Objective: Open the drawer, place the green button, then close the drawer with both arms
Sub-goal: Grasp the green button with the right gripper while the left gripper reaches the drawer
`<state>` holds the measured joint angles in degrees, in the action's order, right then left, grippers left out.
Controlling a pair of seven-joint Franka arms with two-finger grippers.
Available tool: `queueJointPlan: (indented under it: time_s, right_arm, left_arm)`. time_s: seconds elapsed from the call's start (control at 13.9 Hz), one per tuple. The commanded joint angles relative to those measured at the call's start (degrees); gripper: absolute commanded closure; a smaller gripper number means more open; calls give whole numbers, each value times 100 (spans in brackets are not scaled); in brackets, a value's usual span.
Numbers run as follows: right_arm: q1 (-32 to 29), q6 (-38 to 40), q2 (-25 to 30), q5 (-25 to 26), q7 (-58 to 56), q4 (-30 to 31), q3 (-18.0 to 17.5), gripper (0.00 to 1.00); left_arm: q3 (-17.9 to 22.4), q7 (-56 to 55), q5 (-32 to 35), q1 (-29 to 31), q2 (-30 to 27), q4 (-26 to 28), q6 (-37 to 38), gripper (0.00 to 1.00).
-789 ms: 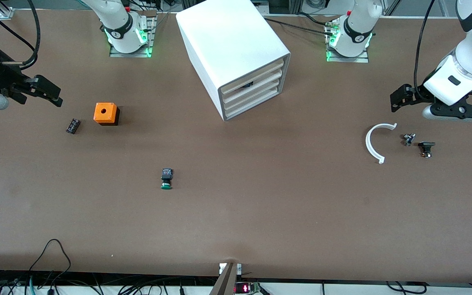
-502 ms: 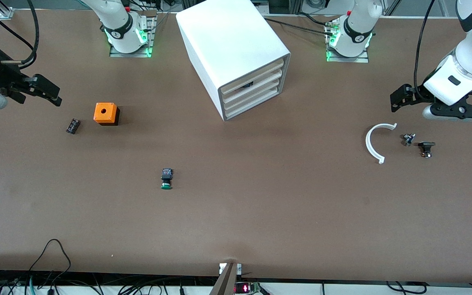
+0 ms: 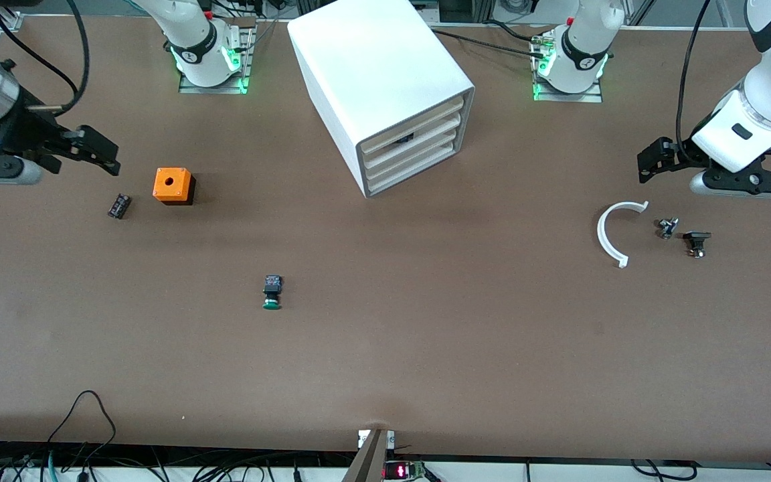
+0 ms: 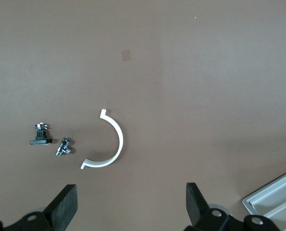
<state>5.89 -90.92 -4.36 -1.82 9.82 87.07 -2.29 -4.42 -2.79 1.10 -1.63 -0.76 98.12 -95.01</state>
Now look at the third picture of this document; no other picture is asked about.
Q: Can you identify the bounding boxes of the thin black cable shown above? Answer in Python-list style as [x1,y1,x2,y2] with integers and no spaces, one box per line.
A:
[483,19,547,43]
[630,459,698,481]
[432,29,546,58]

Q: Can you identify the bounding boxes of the red LED display device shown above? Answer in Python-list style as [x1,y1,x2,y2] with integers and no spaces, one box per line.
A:
[383,461,426,481]

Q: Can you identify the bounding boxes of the small black switch part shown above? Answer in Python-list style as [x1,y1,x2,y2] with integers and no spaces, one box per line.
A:
[683,231,712,259]

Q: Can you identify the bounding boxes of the white drawer cabinet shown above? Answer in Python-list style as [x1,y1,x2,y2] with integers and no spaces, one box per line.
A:
[288,0,477,199]

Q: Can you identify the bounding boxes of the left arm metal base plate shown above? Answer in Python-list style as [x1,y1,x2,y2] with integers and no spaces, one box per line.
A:
[531,37,604,103]

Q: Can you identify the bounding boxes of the looped black cable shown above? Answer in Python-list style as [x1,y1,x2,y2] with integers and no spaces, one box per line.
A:
[48,390,117,463]

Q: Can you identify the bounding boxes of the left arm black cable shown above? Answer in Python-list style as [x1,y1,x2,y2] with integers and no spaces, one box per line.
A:
[676,0,714,161]

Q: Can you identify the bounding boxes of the white curved plastic arc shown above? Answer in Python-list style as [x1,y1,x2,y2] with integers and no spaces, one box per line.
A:
[597,201,650,269]

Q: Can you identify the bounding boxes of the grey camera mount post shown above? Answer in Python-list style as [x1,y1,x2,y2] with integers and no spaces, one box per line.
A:
[342,428,390,482]

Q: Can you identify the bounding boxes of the green push button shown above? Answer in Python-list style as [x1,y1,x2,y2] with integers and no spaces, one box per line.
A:
[262,274,284,311]

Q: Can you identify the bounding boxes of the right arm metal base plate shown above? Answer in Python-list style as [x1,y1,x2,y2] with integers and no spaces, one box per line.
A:
[178,17,253,94]

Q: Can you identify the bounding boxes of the white drawer with red button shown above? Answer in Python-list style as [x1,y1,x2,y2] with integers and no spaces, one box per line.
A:
[361,112,462,173]

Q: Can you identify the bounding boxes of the white drawer with yellow button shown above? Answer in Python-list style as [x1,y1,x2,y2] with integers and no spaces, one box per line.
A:
[359,96,464,156]

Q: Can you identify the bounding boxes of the orange box with hole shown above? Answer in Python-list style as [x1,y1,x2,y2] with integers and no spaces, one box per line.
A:
[153,167,195,206]

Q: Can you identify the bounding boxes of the white drawer with green button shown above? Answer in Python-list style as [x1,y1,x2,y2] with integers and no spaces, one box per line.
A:
[364,129,460,195]

